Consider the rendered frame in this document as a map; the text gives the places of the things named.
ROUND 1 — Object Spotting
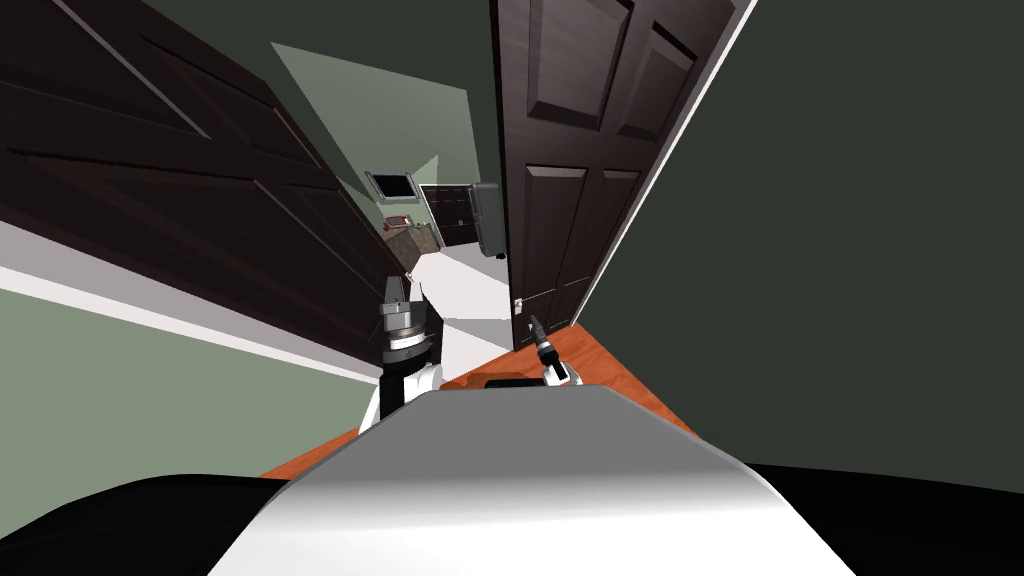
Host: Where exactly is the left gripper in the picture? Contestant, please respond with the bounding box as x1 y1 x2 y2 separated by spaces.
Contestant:
381 275 426 321

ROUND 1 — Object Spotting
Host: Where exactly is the brown counter with red item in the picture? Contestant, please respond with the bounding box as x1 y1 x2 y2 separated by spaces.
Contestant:
382 213 443 273

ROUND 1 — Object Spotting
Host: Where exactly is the dark brown panelled door leaf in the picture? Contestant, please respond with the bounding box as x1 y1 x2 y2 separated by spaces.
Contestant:
0 0 446 371
419 183 481 249
489 0 738 353

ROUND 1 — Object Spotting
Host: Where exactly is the white framed dark window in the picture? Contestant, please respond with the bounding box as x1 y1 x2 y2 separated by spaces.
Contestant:
365 169 421 202

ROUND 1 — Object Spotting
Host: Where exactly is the grey tall appliance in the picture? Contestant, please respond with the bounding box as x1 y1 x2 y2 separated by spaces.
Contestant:
468 181 509 260

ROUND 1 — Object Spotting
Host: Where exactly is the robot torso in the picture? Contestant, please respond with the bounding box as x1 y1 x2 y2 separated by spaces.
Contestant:
206 375 859 576

